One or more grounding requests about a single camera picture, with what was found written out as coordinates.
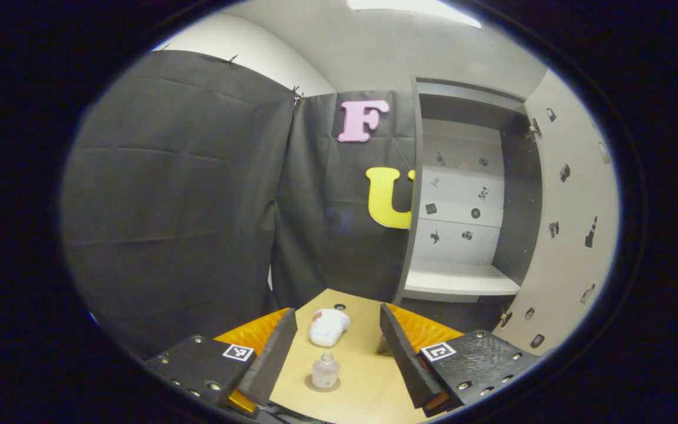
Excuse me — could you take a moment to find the white cabinet shelf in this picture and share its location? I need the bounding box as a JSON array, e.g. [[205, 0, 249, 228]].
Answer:
[[404, 259, 521, 304]]

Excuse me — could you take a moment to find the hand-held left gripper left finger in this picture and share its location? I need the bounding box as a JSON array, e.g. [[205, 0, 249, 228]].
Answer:
[[144, 308, 298, 416]]

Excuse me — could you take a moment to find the dark grey cabinet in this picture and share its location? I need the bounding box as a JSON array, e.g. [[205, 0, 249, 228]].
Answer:
[[395, 75, 546, 330]]

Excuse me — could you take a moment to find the brown round coaster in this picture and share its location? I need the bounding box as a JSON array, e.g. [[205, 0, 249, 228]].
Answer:
[[304, 374, 342, 393]]

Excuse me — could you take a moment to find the black backdrop cloth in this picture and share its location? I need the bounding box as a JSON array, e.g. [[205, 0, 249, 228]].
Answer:
[[59, 50, 419, 360]]

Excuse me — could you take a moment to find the clear glass bottle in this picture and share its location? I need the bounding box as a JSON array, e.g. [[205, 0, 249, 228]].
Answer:
[[312, 352, 340, 389]]

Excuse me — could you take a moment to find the cream cabinet door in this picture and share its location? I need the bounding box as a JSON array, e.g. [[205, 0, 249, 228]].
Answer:
[[492, 69, 620, 357]]

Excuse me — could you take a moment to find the white plush toy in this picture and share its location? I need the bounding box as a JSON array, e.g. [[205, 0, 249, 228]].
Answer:
[[308, 308, 351, 347]]

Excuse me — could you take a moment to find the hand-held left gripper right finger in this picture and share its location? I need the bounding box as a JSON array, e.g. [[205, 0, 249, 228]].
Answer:
[[379, 303, 543, 418]]

